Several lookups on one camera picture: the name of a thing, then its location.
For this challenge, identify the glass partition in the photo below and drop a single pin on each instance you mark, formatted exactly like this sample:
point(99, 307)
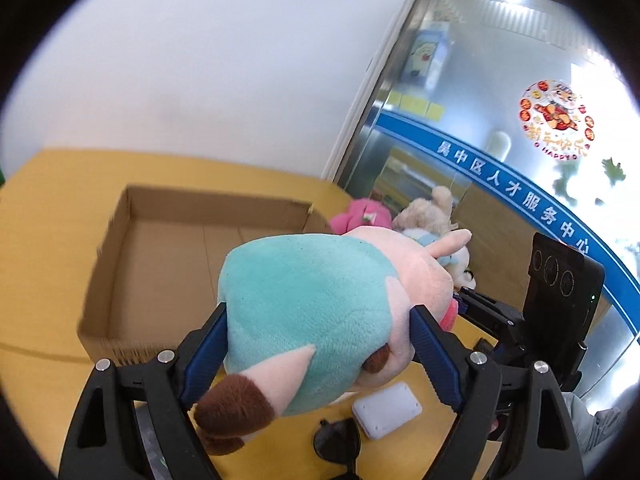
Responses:
point(480, 35)

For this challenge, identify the blue banner strip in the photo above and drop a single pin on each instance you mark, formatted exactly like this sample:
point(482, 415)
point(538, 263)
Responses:
point(500, 170)

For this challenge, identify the white plush toy blue scarf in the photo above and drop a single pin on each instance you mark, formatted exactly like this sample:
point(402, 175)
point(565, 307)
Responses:
point(460, 266)

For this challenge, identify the red festive window sticker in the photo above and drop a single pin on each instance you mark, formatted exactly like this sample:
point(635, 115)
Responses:
point(555, 117)

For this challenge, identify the cartoon poster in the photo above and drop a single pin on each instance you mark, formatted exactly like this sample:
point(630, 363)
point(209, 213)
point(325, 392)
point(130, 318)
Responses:
point(425, 57)

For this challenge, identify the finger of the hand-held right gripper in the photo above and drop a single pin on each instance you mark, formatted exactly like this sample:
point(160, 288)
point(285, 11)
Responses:
point(492, 306)
point(482, 325)

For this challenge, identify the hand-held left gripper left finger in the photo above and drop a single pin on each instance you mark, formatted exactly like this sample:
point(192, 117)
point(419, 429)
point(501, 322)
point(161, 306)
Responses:
point(202, 355)

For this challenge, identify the teal and pink plush pig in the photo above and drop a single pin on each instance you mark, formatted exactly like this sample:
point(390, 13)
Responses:
point(310, 300)

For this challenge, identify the white plastic case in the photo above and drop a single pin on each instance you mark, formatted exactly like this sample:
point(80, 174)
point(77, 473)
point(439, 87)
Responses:
point(387, 410)

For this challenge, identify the brown cardboard box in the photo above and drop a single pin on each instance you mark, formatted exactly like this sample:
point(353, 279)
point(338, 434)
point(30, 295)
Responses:
point(165, 260)

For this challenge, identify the pink plush toy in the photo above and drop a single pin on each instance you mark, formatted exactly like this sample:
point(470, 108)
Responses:
point(357, 215)

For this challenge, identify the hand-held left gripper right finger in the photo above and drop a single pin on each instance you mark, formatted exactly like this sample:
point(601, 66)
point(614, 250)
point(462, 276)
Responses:
point(436, 357)

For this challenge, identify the beige plush toy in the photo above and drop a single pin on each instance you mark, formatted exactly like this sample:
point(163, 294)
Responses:
point(425, 210)

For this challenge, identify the green plant behind glass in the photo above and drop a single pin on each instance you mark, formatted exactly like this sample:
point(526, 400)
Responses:
point(612, 170)

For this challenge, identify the yellow wooden desktop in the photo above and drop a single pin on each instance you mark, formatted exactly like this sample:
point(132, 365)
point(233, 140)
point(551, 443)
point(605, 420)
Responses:
point(45, 240)

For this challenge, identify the black sunglasses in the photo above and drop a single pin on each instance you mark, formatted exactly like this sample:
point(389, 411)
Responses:
point(337, 442)

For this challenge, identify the yellow paper strip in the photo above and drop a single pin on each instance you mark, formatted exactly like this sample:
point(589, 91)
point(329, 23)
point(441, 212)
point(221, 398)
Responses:
point(415, 105)

